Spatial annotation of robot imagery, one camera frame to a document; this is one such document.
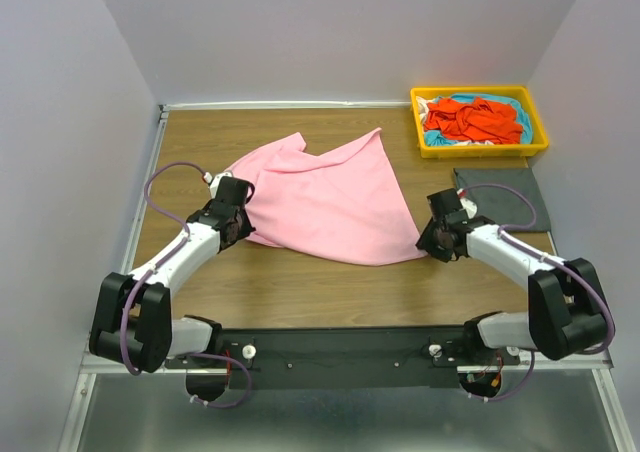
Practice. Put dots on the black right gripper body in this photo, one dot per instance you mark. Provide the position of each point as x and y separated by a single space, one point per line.
441 252

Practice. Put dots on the pink t-shirt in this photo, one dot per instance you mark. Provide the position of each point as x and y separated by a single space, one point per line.
345 205

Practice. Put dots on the orange t-shirt in bin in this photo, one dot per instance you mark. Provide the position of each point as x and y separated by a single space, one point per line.
470 119

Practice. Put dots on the folded dark grey t-shirt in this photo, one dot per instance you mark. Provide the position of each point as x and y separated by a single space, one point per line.
507 196

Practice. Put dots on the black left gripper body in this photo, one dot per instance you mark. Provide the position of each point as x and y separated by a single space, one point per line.
246 226

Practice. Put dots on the yellow plastic bin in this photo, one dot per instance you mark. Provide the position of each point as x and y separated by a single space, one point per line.
479 121

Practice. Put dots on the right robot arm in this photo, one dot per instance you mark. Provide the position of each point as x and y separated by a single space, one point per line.
567 312

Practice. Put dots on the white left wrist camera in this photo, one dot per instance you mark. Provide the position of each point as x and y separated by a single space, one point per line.
213 181

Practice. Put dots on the white cloth in bin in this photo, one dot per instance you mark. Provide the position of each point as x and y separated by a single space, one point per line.
423 109

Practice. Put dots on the blue t-shirt in bin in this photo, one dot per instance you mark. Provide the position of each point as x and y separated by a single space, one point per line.
525 122

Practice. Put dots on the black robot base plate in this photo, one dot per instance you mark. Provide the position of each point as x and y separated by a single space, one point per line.
342 358

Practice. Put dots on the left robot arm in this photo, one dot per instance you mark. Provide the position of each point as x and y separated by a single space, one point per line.
133 323

